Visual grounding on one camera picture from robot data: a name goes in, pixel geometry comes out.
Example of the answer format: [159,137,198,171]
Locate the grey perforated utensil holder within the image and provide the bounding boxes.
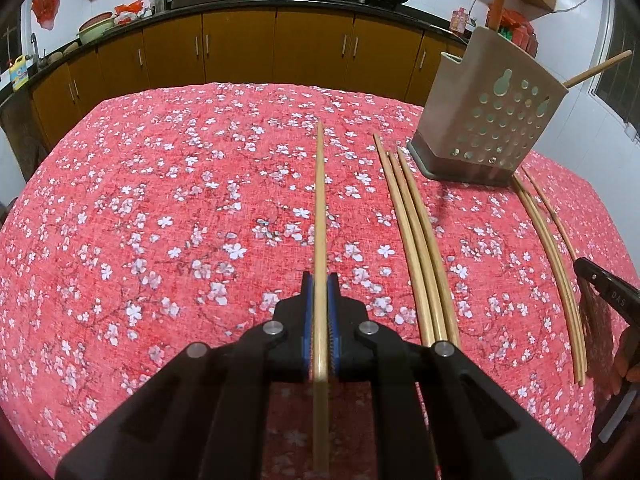
[406,26,570,186]

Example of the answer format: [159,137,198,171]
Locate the green basin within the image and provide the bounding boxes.
[76,12,117,45]

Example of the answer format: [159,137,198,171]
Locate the metal faucet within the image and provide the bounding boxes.
[30,32,48,73]

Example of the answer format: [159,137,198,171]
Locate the large red plastic bag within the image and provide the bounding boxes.
[487,5,528,28]

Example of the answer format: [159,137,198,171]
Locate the yellow detergent bottle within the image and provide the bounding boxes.
[8,54,32,92]

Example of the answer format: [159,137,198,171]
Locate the person's right hand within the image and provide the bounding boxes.
[611,327,640,398]

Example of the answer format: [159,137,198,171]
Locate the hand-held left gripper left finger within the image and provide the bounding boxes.
[55,271,315,480]

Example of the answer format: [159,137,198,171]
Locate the hanging red plastic bag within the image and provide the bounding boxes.
[31,0,63,31]

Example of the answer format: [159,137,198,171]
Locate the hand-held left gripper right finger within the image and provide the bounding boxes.
[327,272,583,480]

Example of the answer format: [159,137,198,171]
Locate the wooden base cabinets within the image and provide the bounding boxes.
[27,7,468,153]

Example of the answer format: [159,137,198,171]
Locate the small red plastic bag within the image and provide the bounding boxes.
[114,2,146,23]

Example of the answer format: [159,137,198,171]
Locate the red floral tablecloth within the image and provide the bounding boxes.
[0,81,636,480]

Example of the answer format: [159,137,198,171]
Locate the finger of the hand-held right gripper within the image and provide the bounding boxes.
[574,257,640,323]
[590,392,633,461]

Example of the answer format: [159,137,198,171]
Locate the barred window with white frame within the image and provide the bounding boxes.
[590,0,640,141]

